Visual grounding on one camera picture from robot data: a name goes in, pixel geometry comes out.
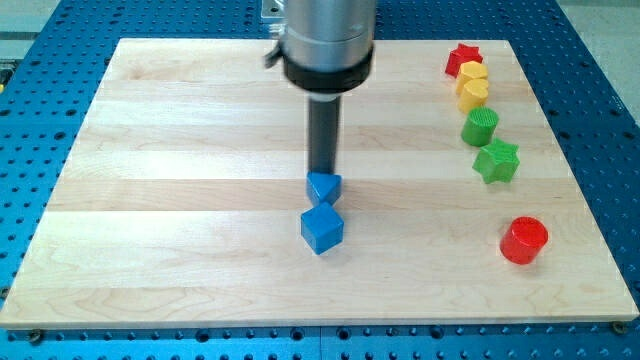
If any green cylinder block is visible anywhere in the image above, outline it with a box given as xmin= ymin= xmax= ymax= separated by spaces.
xmin=461 ymin=107 xmax=499 ymax=147

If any yellow block upper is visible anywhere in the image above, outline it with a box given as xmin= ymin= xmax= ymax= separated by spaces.
xmin=455 ymin=61 xmax=489 ymax=95

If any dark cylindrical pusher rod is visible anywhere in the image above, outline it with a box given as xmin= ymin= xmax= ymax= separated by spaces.
xmin=307 ymin=96 xmax=341 ymax=174

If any red cylinder block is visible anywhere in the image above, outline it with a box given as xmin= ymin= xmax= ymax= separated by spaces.
xmin=499 ymin=216 xmax=549 ymax=265

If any blue triangular block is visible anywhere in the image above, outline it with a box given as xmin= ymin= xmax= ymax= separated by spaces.
xmin=306 ymin=172 xmax=342 ymax=206

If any yellow block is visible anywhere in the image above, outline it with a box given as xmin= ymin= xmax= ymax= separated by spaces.
xmin=458 ymin=79 xmax=489 ymax=114
xmin=455 ymin=61 xmax=489 ymax=95

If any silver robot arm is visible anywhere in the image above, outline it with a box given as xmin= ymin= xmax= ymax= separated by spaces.
xmin=264 ymin=0 xmax=377 ymax=174

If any red star block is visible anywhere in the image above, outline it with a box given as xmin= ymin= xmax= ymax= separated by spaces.
xmin=445 ymin=43 xmax=483 ymax=77

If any blue cube block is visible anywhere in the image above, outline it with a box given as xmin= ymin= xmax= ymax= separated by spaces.
xmin=301 ymin=202 xmax=344 ymax=255

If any yellow block lower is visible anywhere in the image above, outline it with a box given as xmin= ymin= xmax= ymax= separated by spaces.
xmin=458 ymin=79 xmax=489 ymax=114

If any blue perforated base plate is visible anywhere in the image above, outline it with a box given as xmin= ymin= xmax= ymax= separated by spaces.
xmin=1 ymin=0 xmax=639 ymax=359

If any wooden board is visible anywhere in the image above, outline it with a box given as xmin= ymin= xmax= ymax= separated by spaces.
xmin=1 ymin=39 xmax=638 ymax=330

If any green star block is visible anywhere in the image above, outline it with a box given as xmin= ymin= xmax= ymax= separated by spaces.
xmin=472 ymin=138 xmax=520 ymax=184

